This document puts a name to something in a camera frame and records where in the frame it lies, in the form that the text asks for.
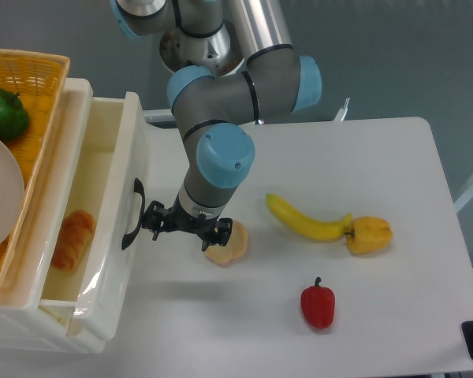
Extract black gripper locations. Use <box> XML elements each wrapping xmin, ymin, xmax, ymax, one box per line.
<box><xmin>142</xmin><ymin>198</ymin><xmax>233</xmax><ymax>252</ymax></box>

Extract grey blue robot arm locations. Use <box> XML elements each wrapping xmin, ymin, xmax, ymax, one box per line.
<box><xmin>111</xmin><ymin>1</ymin><xmax>322</xmax><ymax>248</ymax></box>

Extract white drawer cabinet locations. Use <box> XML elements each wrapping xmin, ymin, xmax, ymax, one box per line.
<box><xmin>0</xmin><ymin>79</ymin><xmax>96</xmax><ymax>352</ymax></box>

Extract pale round bread bun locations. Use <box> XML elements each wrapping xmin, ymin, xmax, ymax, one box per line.
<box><xmin>204</xmin><ymin>220</ymin><xmax>248</xmax><ymax>265</ymax></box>

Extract brown twisted bread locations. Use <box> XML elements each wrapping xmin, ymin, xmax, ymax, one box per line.
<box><xmin>50</xmin><ymin>209</ymin><xmax>96</xmax><ymax>271</ymax></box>

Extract yellow banana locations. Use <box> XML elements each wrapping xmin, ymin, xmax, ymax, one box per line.
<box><xmin>266</xmin><ymin>193</ymin><xmax>352</xmax><ymax>242</ymax></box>

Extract red bell pepper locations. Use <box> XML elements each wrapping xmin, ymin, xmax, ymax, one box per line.
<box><xmin>300</xmin><ymin>276</ymin><xmax>336</xmax><ymax>329</ymax></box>

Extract yellow bell pepper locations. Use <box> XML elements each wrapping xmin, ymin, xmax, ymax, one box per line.
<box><xmin>345</xmin><ymin>216</ymin><xmax>393</xmax><ymax>255</ymax></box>

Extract orange woven basket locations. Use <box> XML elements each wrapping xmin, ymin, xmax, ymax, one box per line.
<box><xmin>0</xmin><ymin>48</ymin><xmax>70</xmax><ymax>288</ymax></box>

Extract green bell pepper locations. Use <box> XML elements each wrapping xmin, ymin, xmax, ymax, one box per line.
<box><xmin>0</xmin><ymin>87</ymin><xmax>30</xmax><ymax>142</ymax></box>

